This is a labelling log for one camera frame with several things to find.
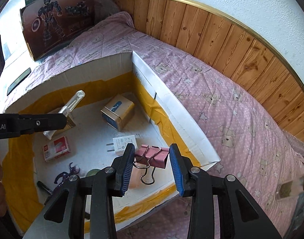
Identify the black phone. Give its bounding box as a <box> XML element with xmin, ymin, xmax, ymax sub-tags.
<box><xmin>7</xmin><ymin>68</ymin><xmax>31</xmax><ymax>96</ymax></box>

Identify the pink binder clip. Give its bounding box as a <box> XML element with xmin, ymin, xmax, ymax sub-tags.
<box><xmin>132</xmin><ymin>144</ymin><xmax>169</xmax><ymax>186</ymax></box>

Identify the bubble wrap sheet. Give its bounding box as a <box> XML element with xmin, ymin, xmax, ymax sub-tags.
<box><xmin>283</xmin><ymin>130</ymin><xmax>304</xmax><ymax>157</ymax></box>

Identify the white cardboard box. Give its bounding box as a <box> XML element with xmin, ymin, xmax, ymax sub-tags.
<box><xmin>0</xmin><ymin>52</ymin><xmax>220</xmax><ymax>232</ymax></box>

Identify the red staples box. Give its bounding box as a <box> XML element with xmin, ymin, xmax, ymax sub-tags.
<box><xmin>42</xmin><ymin>136</ymin><xmax>70</xmax><ymax>162</ymax></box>

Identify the white power adapter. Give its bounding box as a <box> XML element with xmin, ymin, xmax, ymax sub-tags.
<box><xmin>106</xmin><ymin>135</ymin><xmax>137</xmax><ymax>156</ymax></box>

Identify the black marker pen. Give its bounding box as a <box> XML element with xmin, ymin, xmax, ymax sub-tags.
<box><xmin>37</xmin><ymin>181</ymin><xmax>53</xmax><ymax>195</ymax></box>

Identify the dark tape roll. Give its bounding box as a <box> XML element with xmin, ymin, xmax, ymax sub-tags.
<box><xmin>86</xmin><ymin>168</ymin><xmax>100</xmax><ymax>177</ymax></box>

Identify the gold tin box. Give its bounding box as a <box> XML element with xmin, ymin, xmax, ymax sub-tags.
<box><xmin>101</xmin><ymin>94</ymin><xmax>135</xmax><ymax>132</ymax></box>

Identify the glass jar with lid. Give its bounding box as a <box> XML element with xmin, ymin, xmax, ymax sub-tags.
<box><xmin>276</xmin><ymin>175</ymin><xmax>304</xmax><ymax>200</ymax></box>

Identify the robot toy box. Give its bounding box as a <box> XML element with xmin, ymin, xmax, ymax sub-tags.
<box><xmin>20</xmin><ymin>0</ymin><xmax>95</xmax><ymax>61</ymax></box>

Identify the cream tissue pack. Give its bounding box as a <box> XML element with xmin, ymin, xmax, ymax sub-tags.
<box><xmin>42</xmin><ymin>106</ymin><xmax>77</xmax><ymax>140</ymax></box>

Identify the wooden wall panelling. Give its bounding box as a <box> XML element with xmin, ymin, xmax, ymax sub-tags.
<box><xmin>113</xmin><ymin>0</ymin><xmax>304</xmax><ymax>142</ymax></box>

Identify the purple action figure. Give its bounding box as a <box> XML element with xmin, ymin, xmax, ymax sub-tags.
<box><xmin>54</xmin><ymin>162</ymin><xmax>81</xmax><ymax>186</ymax></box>

